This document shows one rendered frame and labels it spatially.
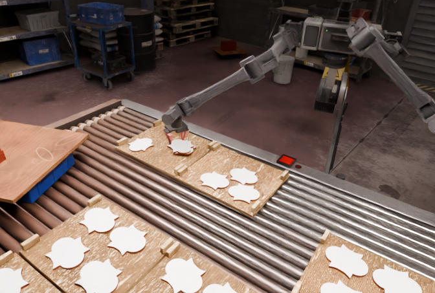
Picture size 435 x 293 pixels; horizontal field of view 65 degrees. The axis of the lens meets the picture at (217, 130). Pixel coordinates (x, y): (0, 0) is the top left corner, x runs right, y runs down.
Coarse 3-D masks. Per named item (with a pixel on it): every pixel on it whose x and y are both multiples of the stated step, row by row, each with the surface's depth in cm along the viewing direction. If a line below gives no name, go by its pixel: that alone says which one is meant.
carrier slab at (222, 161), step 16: (208, 160) 168; (224, 160) 168; (240, 160) 169; (256, 160) 169; (176, 176) 156; (192, 176) 156; (256, 176) 158; (272, 176) 159; (288, 176) 160; (208, 192) 147; (224, 192) 147; (272, 192) 148; (240, 208) 139
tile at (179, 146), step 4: (176, 140) 178; (180, 140) 178; (172, 144) 174; (176, 144) 174; (180, 144) 174; (184, 144) 175; (188, 144) 175; (172, 148) 171; (176, 148) 171; (180, 148) 171; (184, 148) 171; (188, 148) 171; (176, 152) 169; (180, 152) 168; (184, 152) 168; (188, 152) 169
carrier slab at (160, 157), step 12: (144, 132) 190; (156, 132) 190; (156, 144) 179; (168, 144) 179; (192, 144) 180; (204, 144) 181; (132, 156) 170; (144, 156) 169; (156, 156) 170; (168, 156) 170; (180, 156) 170; (192, 156) 171; (156, 168) 162; (168, 168) 161
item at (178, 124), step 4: (176, 120) 168; (180, 120) 169; (172, 124) 169; (176, 124) 169; (180, 124) 170; (184, 124) 174; (168, 128) 169; (172, 128) 170; (176, 128) 170; (180, 128) 170
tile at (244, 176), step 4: (236, 168) 161; (244, 168) 161; (232, 172) 158; (236, 172) 159; (240, 172) 159; (244, 172) 159; (248, 172) 159; (252, 172) 159; (232, 176) 156; (236, 176) 156; (240, 176) 156; (244, 176) 156; (248, 176) 156; (252, 176) 156; (232, 180) 154; (236, 180) 154; (240, 180) 153; (244, 180) 153; (248, 180) 153; (252, 180) 153; (256, 180) 154; (244, 184) 152; (248, 184) 152
